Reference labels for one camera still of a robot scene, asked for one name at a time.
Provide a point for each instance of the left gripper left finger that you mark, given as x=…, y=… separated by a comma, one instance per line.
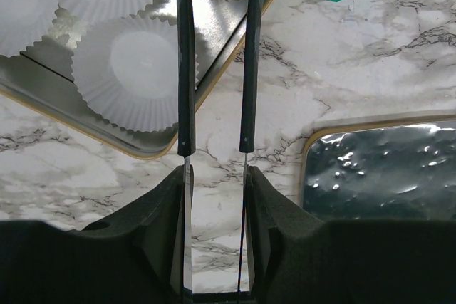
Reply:
x=140, y=253

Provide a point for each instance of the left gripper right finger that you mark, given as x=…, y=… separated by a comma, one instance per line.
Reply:
x=293, y=257

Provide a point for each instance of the black metal tongs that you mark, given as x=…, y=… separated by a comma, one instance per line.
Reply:
x=186, y=112

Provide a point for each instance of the gold cookie tin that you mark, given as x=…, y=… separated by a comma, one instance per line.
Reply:
x=40, y=77

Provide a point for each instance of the tin lid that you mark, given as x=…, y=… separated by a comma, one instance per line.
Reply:
x=392, y=169

